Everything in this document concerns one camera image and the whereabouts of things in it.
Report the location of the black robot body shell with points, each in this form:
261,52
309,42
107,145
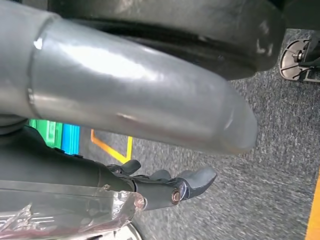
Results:
200,20

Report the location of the green plastic crate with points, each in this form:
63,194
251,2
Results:
47,134

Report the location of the clear plastic film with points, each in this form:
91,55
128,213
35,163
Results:
62,215

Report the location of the silver robot foot plate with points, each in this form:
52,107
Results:
290,63

